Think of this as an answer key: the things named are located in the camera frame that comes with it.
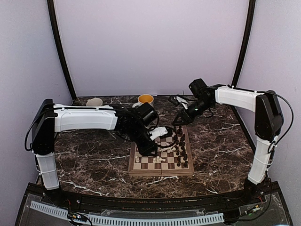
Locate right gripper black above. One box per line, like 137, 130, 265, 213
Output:
172, 98, 214, 126

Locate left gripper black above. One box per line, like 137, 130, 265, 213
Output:
128, 122, 158, 156

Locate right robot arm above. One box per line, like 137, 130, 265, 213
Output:
172, 84, 284, 185

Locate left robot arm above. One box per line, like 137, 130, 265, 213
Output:
24, 99, 158, 205

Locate white chess pawn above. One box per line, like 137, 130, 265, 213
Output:
156, 156, 166, 163

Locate wooden chess board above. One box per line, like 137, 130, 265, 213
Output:
128, 126, 194, 177

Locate yellow inside patterned mug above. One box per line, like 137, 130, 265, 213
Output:
132, 94, 154, 108

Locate white ceramic mug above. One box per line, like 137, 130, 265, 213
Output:
86, 97, 103, 107

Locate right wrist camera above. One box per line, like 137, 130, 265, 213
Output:
189, 78, 207, 98

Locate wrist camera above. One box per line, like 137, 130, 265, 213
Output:
189, 78, 207, 98
135, 103, 159, 127

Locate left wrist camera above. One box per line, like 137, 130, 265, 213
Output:
135, 103, 159, 127

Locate black frame post right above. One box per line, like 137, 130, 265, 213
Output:
229, 0, 256, 94

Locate black frame post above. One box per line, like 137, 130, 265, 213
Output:
47, 0, 77, 101
229, 0, 256, 94

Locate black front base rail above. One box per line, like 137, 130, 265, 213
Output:
19, 181, 282, 212

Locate white cable duct strip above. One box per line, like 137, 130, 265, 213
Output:
29, 201, 224, 226

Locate black frame post left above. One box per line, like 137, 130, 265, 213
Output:
47, 0, 77, 101

